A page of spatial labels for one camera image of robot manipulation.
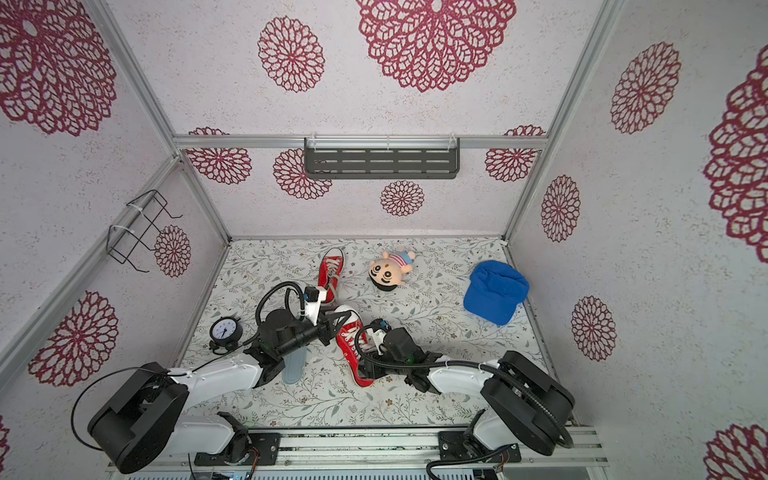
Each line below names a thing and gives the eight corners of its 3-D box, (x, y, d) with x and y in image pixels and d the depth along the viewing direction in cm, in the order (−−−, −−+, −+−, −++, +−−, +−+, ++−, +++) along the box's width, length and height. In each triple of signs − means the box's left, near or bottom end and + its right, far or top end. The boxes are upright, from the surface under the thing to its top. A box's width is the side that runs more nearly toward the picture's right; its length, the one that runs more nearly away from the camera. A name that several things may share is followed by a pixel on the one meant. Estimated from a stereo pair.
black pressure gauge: (208, 349, 93) (202, 344, 90) (218, 322, 99) (213, 316, 96) (236, 349, 93) (232, 344, 90) (245, 322, 99) (241, 316, 96)
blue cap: (454, 306, 103) (457, 298, 100) (479, 262, 116) (482, 254, 112) (509, 332, 97) (514, 325, 93) (528, 283, 110) (533, 275, 106)
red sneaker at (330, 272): (315, 303, 104) (312, 295, 100) (323, 256, 118) (321, 247, 114) (339, 303, 104) (338, 295, 100) (344, 256, 118) (343, 247, 114)
